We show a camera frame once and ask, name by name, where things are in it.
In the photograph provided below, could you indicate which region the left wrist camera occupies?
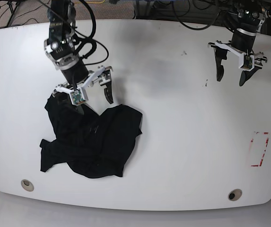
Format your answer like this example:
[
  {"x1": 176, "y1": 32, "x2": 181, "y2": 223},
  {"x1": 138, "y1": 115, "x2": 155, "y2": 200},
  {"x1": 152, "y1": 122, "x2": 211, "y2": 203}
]
[{"x1": 238, "y1": 53, "x2": 254, "y2": 71}]

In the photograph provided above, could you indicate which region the left table grommet hole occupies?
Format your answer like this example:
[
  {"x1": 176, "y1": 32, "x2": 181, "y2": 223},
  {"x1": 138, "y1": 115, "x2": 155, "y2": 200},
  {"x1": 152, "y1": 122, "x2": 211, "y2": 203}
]
[{"x1": 21, "y1": 179, "x2": 34, "y2": 192}]

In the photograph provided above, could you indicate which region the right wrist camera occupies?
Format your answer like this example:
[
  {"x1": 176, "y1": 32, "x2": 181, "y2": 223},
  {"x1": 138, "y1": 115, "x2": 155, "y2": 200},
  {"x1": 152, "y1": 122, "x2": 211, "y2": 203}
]
[{"x1": 70, "y1": 89, "x2": 88, "y2": 106}]

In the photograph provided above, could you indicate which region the red tape rectangle marking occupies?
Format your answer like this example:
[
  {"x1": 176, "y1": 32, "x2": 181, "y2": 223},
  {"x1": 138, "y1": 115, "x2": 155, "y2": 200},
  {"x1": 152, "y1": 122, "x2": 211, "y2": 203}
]
[{"x1": 248, "y1": 131, "x2": 270, "y2": 167}]

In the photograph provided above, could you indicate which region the black t-shirt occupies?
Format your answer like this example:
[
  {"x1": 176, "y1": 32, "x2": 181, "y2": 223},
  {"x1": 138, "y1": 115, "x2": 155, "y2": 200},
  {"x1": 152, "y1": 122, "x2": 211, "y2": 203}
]
[{"x1": 40, "y1": 96, "x2": 142, "y2": 179}]

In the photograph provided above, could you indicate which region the yellow cable on floor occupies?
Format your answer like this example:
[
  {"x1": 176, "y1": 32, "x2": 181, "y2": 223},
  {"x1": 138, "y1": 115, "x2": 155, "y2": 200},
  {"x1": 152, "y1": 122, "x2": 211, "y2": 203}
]
[{"x1": 75, "y1": 0, "x2": 106, "y2": 5}]

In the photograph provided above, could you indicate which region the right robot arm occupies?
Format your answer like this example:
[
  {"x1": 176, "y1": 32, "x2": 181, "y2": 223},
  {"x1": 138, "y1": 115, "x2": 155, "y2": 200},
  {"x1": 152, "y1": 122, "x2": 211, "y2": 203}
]
[{"x1": 44, "y1": 0, "x2": 114, "y2": 106}]

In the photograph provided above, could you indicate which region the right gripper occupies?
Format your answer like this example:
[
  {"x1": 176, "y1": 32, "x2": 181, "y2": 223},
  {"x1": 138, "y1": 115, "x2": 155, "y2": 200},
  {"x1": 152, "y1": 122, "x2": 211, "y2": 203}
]
[{"x1": 44, "y1": 39, "x2": 114, "y2": 116}]

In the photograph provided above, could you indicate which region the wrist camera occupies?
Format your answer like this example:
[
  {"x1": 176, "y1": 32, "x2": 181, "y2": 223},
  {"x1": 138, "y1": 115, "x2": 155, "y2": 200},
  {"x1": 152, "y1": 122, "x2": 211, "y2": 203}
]
[
  {"x1": 70, "y1": 89, "x2": 88, "y2": 106},
  {"x1": 238, "y1": 53, "x2": 254, "y2": 71}
]

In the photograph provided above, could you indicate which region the black tripod stand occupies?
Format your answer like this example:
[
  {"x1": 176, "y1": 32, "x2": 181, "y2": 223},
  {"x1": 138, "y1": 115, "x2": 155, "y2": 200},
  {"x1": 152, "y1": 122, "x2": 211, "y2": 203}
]
[{"x1": 0, "y1": 0, "x2": 22, "y2": 31}]

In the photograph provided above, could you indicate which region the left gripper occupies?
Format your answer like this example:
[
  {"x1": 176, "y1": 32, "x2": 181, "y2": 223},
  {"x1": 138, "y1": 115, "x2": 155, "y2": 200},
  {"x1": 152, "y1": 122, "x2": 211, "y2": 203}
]
[{"x1": 208, "y1": 28, "x2": 267, "y2": 87}]

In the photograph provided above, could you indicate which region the right table grommet hole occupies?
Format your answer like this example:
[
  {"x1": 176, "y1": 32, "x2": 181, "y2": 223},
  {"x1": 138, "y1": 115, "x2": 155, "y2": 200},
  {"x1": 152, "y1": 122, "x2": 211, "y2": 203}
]
[{"x1": 228, "y1": 189, "x2": 242, "y2": 201}]

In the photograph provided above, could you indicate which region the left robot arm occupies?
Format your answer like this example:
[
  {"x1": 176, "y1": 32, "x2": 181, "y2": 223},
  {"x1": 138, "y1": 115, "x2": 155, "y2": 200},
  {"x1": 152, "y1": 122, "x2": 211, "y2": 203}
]
[{"x1": 208, "y1": 0, "x2": 268, "y2": 86}]

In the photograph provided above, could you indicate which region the table grommet hole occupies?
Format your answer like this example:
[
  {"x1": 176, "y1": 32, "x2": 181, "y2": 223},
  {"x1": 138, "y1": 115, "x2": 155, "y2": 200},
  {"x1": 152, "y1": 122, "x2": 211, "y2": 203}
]
[
  {"x1": 21, "y1": 179, "x2": 34, "y2": 192},
  {"x1": 228, "y1": 189, "x2": 242, "y2": 201}
]

